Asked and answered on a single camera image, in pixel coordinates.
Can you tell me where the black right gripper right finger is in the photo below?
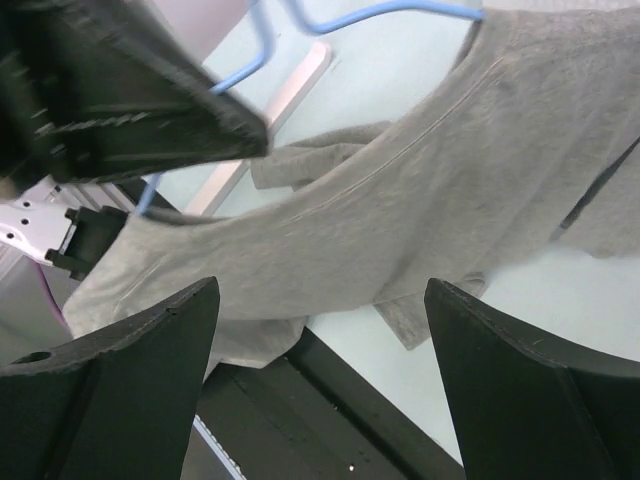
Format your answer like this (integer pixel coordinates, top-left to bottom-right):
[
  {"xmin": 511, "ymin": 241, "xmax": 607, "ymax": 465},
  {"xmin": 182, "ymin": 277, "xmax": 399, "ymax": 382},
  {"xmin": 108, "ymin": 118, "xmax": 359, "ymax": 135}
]
[{"xmin": 424, "ymin": 278, "xmax": 639, "ymax": 479}]

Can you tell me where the grey t shirt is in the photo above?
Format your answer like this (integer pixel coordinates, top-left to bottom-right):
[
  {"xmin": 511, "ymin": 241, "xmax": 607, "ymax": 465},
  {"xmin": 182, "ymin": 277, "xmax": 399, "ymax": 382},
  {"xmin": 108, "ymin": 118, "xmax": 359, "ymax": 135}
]
[{"xmin": 63, "ymin": 1, "xmax": 639, "ymax": 368}]

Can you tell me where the light blue plastic hanger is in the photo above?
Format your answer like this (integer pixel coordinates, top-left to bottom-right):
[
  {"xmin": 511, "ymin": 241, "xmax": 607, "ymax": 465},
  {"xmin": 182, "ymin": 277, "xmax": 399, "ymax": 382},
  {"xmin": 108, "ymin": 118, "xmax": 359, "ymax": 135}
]
[{"xmin": 134, "ymin": 0, "xmax": 489, "ymax": 219}]

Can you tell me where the silver clothes rack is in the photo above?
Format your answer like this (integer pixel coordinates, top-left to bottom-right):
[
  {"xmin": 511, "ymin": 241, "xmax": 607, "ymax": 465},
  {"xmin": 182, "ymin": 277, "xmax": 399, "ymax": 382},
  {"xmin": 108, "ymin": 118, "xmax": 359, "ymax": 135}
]
[{"xmin": 184, "ymin": 41, "xmax": 332, "ymax": 215}]

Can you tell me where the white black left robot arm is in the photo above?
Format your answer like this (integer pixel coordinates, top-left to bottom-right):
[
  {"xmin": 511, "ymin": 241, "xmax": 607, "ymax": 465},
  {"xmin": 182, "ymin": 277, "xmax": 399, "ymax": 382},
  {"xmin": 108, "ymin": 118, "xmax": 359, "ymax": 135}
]
[{"xmin": 1, "ymin": 1, "xmax": 272, "ymax": 279}]

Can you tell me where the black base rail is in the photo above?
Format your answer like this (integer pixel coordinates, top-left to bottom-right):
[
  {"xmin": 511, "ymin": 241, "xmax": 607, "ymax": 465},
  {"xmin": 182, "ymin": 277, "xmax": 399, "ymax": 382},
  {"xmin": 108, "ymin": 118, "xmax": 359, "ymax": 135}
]
[{"xmin": 197, "ymin": 330, "xmax": 465, "ymax": 479}]

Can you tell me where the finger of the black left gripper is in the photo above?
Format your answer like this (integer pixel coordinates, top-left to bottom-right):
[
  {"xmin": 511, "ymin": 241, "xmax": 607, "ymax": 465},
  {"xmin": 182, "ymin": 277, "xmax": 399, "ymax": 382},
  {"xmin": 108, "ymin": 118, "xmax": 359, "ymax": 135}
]
[{"xmin": 1, "ymin": 1, "xmax": 270, "ymax": 183}]

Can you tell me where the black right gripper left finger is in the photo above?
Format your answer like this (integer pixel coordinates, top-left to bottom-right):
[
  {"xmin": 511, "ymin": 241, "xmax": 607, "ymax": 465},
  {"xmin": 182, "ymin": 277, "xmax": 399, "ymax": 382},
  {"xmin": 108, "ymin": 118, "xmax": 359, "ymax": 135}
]
[{"xmin": 1, "ymin": 278, "xmax": 220, "ymax": 479}]

